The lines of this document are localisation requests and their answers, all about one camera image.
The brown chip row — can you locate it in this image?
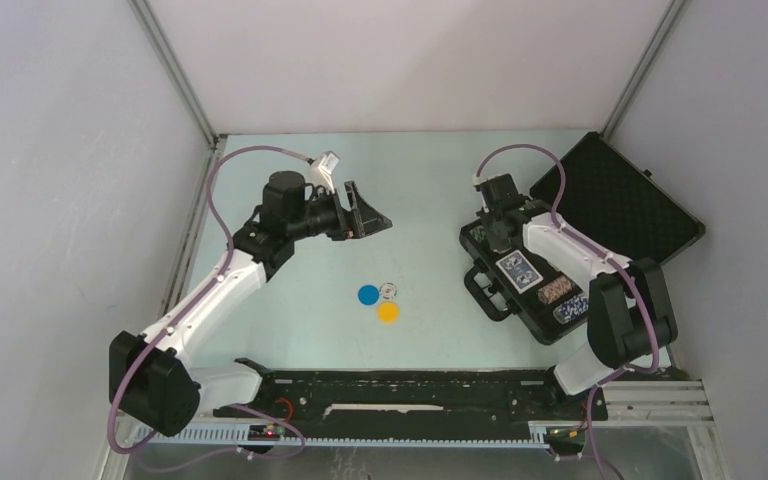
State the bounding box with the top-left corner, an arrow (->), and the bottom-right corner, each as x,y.
537,275 -> 575,305

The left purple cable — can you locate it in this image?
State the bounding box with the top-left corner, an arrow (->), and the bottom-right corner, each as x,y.
105,145 -> 316,458

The yellow disc chip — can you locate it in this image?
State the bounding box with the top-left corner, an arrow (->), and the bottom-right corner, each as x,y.
377,302 -> 401,324

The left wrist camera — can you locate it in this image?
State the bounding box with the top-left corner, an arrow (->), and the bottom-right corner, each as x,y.
308,151 -> 340,194

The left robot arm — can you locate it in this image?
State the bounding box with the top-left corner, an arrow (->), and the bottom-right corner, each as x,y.
109,171 -> 393,437

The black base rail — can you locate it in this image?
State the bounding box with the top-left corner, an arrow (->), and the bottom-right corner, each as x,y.
249,369 -> 587,442

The blue chip row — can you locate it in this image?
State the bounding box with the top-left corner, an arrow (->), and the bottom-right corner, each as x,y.
553,294 -> 589,324

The black poker case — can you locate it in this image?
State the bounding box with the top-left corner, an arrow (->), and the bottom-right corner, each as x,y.
459,131 -> 707,346

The blue card deck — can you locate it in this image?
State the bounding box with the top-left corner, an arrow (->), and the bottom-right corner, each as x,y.
495,250 -> 544,294

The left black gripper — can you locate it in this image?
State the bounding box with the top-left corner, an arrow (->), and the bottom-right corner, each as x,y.
287,181 -> 391,242

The blue disc chip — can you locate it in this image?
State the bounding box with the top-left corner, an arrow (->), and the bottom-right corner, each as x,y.
357,284 -> 380,306

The white poker chip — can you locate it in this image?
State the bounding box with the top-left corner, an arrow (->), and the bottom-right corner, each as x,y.
379,282 -> 398,301

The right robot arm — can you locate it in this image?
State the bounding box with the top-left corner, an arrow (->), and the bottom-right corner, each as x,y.
461,174 -> 677,418

